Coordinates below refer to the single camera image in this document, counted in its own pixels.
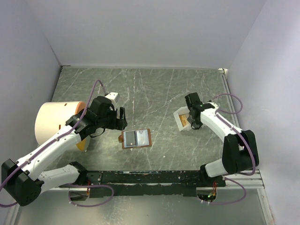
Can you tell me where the white card tray box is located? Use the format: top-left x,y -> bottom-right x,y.
173,106 -> 204,131

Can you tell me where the black VIP credit card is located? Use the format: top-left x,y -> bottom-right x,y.
123,131 -> 137,148

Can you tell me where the brown leather card holder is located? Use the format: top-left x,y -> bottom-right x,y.
118,129 -> 152,149

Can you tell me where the silver VIP credit card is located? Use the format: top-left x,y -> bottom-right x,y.
136,129 -> 150,146

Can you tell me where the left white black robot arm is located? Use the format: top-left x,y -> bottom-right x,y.
0,92 -> 128,208

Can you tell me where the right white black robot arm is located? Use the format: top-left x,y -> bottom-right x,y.
185,92 -> 259,187

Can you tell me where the white orange cylinder drum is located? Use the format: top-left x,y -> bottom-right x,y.
35,101 -> 86,145

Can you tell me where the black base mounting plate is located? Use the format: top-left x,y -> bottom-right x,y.
58,170 -> 227,199

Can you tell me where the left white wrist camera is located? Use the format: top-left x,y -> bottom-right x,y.
105,92 -> 120,105

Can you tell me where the aluminium right side rail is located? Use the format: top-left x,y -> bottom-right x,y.
217,67 -> 254,170

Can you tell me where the aluminium rail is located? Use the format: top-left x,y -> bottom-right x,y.
217,67 -> 254,170
16,170 -> 265,190

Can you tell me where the aluminium front rail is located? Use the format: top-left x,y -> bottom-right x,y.
16,170 -> 265,190

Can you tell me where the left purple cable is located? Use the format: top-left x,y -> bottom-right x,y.
0,79 -> 108,208

